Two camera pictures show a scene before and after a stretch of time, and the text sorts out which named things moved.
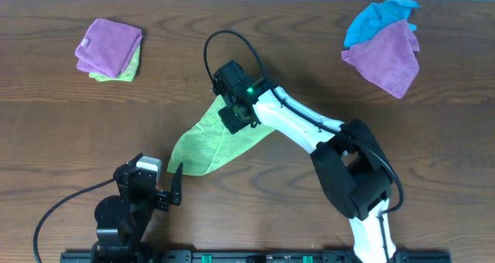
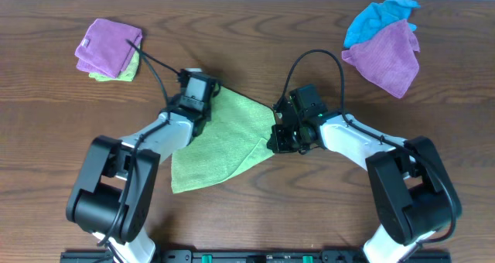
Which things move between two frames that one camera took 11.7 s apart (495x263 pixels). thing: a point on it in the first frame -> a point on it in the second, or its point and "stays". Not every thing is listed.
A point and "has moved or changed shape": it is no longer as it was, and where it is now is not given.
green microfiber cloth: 209,145 has moved or changed shape
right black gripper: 224,114 -> 277,144
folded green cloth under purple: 128,74 stays
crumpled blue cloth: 376,17 stays
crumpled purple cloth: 389,60 stays
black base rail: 247,257 stays
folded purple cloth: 107,47 stays
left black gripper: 155,193 -> 211,91
